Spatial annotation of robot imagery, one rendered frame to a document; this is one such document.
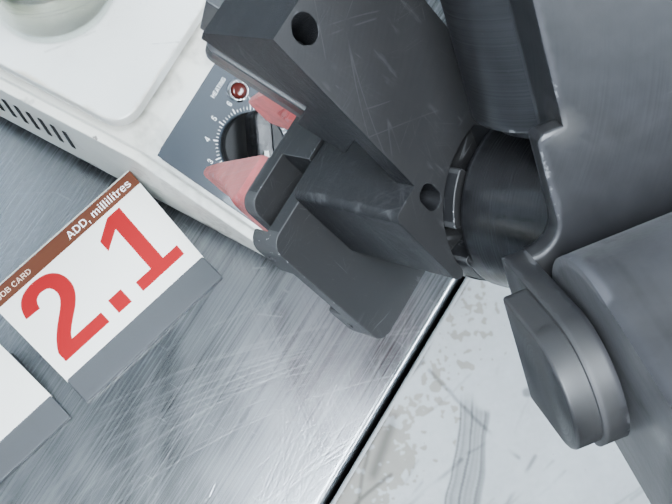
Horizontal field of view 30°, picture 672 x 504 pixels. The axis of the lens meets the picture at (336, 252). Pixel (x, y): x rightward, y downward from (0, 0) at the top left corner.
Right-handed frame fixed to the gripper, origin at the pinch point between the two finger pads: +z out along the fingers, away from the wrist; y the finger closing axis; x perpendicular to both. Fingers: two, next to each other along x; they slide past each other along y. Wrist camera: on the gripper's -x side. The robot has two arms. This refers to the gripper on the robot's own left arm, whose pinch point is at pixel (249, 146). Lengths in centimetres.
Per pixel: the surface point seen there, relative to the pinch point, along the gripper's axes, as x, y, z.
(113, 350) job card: 7.2, 8.7, 11.4
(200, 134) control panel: 2.6, -1.5, 8.1
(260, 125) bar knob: 3.7, -3.1, 5.8
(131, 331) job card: 7.4, 7.5, 11.2
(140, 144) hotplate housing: 0.8, 0.5, 9.0
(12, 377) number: 4.2, 12.3, 12.9
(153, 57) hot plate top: -1.4, -2.8, 8.5
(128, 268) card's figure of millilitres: 5.3, 5.0, 11.3
